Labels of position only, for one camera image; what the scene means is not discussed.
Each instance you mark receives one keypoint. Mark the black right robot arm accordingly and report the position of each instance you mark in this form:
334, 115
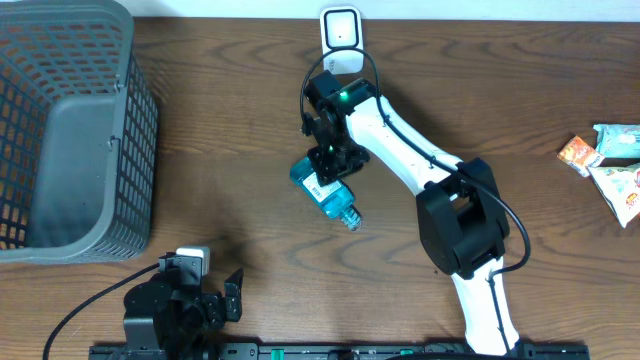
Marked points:
462, 222

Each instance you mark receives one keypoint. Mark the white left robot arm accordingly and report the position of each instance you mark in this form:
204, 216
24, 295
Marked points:
168, 316

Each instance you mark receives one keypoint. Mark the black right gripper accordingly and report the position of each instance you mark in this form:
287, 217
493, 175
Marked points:
326, 173

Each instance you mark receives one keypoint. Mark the blue Listerine mouthwash bottle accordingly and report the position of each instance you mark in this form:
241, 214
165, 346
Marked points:
335, 200

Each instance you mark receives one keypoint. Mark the small orange box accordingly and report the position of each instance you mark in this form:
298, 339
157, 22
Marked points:
580, 156

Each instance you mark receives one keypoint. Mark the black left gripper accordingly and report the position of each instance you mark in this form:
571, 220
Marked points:
214, 312

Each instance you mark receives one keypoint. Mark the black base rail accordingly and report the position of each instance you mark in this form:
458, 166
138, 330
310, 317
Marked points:
454, 351

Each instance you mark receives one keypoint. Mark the grey plastic mesh basket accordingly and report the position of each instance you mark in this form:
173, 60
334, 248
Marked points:
79, 130

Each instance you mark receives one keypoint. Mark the white barcode scanner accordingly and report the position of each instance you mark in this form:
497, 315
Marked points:
341, 31

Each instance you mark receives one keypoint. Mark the yellow wet wipes packet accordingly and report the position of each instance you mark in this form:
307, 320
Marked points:
619, 187

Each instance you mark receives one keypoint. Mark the light blue tissue pack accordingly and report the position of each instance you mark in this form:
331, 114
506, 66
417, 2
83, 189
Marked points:
617, 140

